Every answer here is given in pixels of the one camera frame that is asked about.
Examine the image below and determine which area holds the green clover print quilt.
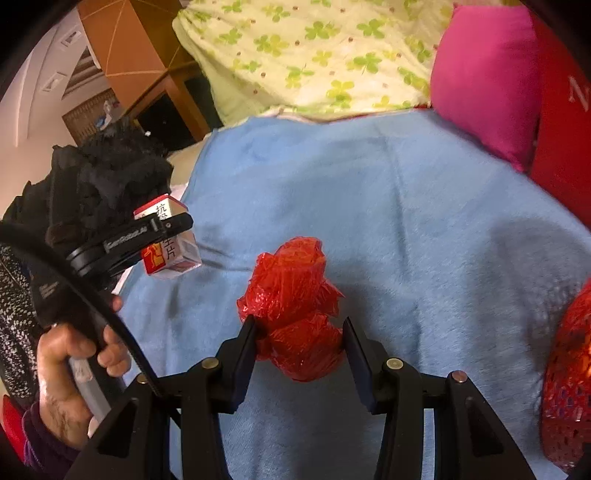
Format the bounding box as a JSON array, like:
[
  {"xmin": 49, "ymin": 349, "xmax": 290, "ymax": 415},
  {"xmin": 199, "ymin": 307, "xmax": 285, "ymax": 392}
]
[{"xmin": 172, "ymin": 0, "xmax": 455, "ymax": 126}]

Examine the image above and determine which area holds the person's speckled grey sweater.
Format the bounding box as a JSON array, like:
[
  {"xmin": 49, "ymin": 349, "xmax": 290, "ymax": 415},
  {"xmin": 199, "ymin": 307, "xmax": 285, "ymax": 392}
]
[{"xmin": 0, "ymin": 244, "xmax": 44, "ymax": 398}]

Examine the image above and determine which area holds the black fuzzy cloth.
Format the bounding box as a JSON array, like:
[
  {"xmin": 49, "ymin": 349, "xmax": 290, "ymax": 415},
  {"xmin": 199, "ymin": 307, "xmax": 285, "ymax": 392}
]
[{"xmin": 0, "ymin": 117, "xmax": 175, "ymax": 259}]

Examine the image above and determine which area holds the blue blanket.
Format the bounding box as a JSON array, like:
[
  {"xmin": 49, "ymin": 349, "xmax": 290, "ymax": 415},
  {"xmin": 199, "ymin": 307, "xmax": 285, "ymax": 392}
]
[{"xmin": 111, "ymin": 108, "xmax": 591, "ymax": 480}]

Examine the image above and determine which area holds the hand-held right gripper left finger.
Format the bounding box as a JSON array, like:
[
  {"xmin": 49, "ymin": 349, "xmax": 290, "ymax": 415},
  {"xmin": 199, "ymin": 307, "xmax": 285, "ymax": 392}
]
[{"xmin": 65, "ymin": 316, "xmax": 259, "ymax": 480}]

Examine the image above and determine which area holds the person's left forearm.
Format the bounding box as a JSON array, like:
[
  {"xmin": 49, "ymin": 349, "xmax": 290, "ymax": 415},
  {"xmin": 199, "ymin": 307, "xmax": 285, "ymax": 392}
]
[{"xmin": 18, "ymin": 401, "xmax": 81, "ymax": 472}]

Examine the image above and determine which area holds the red paper bag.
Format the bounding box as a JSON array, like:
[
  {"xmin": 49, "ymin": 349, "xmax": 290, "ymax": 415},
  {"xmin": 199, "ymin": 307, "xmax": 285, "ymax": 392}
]
[{"xmin": 526, "ymin": 9, "xmax": 591, "ymax": 232}]

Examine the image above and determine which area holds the wooden lattice panel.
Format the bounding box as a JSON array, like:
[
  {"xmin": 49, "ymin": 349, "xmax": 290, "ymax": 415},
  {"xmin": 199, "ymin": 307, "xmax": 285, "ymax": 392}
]
[{"xmin": 62, "ymin": 90, "xmax": 121, "ymax": 144}]

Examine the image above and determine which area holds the person's left hand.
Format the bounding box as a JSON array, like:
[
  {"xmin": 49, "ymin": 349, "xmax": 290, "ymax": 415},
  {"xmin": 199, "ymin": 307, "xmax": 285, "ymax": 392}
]
[{"xmin": 37, "ymin": 295, "xmax": 132, "ymax": 448}]

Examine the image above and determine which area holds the orange and white medicine box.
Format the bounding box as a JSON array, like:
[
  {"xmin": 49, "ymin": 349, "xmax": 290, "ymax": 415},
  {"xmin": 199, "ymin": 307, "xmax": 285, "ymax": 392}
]
[{"xmin": 134, "ymin": 195, "xmax": 202, "ymax": 276}]

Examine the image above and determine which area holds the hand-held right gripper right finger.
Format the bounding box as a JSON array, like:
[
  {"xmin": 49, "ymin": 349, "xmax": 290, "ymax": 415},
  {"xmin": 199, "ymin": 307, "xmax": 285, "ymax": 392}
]
[{"xmin": 342, "ymin": 316, "xmax": 536, "ymax": 480}]

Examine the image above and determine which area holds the black cable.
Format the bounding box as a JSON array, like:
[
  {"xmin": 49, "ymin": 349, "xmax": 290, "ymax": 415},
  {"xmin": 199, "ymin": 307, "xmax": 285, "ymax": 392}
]
[{"xmin": 0, "ymin": 223, "xmax": 183, "ymax": 428}]

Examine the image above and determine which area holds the red plastic bag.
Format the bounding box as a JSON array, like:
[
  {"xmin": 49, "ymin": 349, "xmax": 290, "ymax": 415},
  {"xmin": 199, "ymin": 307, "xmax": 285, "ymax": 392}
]
[{"xmin": 237, "ymin": 237, "xmax": 346, "ymax": 383}]

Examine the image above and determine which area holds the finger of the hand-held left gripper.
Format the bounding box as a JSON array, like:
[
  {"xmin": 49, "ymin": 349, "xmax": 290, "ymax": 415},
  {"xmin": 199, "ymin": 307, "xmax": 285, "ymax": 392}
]
[{"xmin": 104, "ymin": 211, "xmax": 194, "ymax": 254}]

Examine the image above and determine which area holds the wooden nightstand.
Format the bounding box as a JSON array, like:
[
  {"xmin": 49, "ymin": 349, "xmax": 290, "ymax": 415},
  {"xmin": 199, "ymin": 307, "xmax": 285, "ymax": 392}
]
[{"xmin": 78, "ymin": 0, "xmax": 227, "ymax": 144}]

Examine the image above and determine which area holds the pale bed sheet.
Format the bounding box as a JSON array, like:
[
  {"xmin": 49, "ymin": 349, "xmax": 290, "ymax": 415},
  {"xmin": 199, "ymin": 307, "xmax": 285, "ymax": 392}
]
[{"xmin": 164, "ymin": 129, "xmax": 218, "ymax": 195}]

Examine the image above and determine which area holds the pink pillow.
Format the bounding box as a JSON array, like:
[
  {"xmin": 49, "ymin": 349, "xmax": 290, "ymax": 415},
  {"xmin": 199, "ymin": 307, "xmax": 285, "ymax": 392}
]
[{"xmin": 429, "ymin": 4, "xmax": 542, "ymax": 172}]

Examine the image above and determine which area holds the red mesh basket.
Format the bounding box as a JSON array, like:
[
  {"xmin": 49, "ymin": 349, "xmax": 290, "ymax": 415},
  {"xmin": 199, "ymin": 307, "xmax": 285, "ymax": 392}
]
[{"xmin": 540, "ymin": 277, "xmax": 591, "ymax": 474}]

